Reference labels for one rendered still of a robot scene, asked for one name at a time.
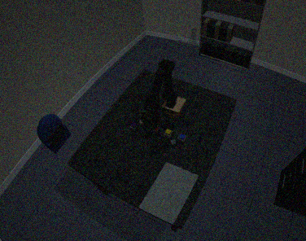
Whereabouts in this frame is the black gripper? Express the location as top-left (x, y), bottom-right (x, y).
top-left (141, 112), bottom-right (169, 129)

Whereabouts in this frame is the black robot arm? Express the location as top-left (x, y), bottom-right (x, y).
top-left (141, 59), bottom-right (177, 129)

